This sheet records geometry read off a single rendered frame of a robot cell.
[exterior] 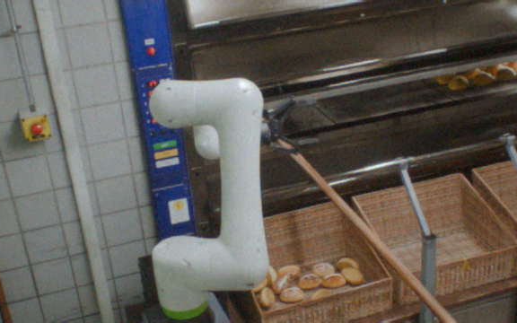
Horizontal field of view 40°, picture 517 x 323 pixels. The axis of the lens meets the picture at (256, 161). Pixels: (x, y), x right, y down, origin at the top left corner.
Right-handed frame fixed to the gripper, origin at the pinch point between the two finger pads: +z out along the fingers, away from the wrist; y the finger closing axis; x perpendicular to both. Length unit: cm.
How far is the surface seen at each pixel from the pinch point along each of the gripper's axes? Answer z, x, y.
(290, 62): 12, -55, -3
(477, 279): 71, -6, 87
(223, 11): -13, -54, -27
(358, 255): 31, -34, 81
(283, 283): -5, -32, 84
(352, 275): 24, -26, 85
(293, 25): 15, -56, -17
